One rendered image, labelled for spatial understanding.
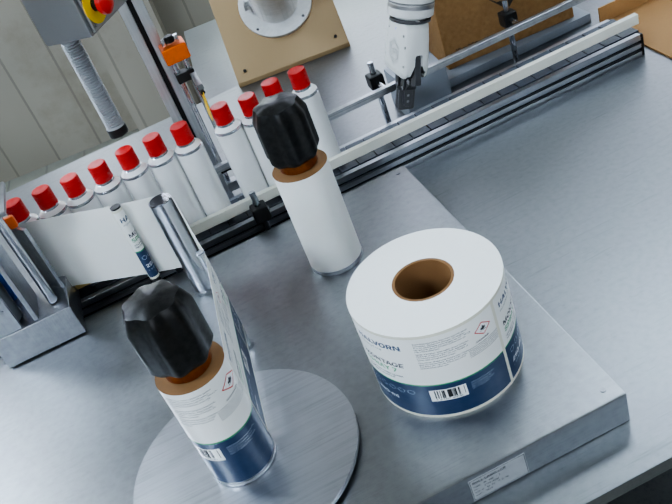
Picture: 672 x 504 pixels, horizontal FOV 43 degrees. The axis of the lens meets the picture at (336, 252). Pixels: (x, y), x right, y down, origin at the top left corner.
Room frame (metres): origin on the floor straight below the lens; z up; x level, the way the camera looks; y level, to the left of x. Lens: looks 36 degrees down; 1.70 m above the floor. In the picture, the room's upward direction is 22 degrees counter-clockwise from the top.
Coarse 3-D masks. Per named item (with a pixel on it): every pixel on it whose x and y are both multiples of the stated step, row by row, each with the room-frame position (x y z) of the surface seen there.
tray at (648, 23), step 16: (624, 0) 1.63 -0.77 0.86; (640, 0) 1.64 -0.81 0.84; (656, 0) 1.63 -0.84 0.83; (608, 16) 1.63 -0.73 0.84; (624, 16) 1.62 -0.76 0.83; (640, 16) 1.59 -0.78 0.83; (656, 16) 1.56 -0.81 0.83; (640, 32) 1.53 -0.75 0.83; (656, 32) 1.50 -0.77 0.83; (656, 48) 1.44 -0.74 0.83
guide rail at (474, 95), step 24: (624, 24) 1.45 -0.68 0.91; (576, 48) 1.43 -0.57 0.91; (528, 72) 1.42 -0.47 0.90; (480, 96) 1.41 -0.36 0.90; (408, 120) 1.40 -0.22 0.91; (432, 120) 1.39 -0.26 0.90; (360, 144) 1.38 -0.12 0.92; (384, 144) 1.38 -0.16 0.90; (264, 192) 1.35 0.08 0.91; (216, 216) 1.34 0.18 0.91
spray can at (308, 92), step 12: (288, 72) 1.42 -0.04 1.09; (300, 72) 1.40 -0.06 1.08; (300, 84) 1.40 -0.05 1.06; (312, 84) 1.42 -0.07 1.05; (300, 96) 1.40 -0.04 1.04; (312, 96) 1.40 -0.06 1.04; (312, 108) 1.39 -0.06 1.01; (324, 108) 1.41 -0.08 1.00; (324, 120) 1.40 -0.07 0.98; (324, 132) 1.40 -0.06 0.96; (324, 144) 1.39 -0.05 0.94; (336, 144) 1.41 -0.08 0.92
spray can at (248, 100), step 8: (240, 96) 1.40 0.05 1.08; (248, 96) 1.39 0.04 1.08; (240, 104) 1.39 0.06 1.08; (248, 104) 1.38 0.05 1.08; (256, 104) 1.38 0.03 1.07; (248, 112) 1.38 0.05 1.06; (248, 120) 1.38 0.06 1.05; (248, 128) 1.38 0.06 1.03; (248, 136) 1.38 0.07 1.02; (256, 136) 1.37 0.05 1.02; (256, 144) 1.37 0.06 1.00; (256, 152) 1.38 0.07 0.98; (264, 160) 1.37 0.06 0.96; (264, 168) 1.38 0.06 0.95; (272, 168) 1.37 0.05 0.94; (272, 176) 1.37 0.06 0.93; (272, 184) 1.38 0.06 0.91
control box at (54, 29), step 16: (32, 0) 1.40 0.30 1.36; (48, 0) 1.39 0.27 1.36; (64, 0) 1.37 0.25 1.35; (80, 0) 1.37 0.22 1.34; (32, 16) 1.41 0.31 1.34; (48, 16) 1.40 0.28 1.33; (64, 16) 1.38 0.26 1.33; (80, 16) 1.37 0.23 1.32; (96, 16) 1.39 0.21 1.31; (48, 32) 1.40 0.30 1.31; (64, 32) 1.39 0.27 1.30; (80, 32) 1.38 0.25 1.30; (96, 32) 1.38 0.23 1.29
